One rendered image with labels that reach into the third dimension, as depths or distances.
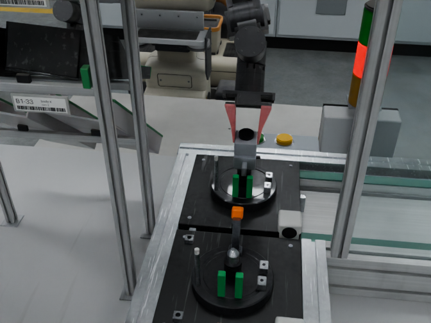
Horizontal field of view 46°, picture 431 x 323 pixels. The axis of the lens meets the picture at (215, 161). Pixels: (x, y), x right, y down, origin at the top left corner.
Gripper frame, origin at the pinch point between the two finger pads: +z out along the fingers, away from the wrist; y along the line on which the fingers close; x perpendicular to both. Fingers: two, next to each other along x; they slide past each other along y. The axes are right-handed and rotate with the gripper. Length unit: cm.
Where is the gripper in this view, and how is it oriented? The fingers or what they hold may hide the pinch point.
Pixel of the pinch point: (245, 139)
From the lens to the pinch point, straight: 101.0
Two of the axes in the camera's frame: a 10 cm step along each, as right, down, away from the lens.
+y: 10.0, 0.7, -0.7
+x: 0.7, 0.0, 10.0
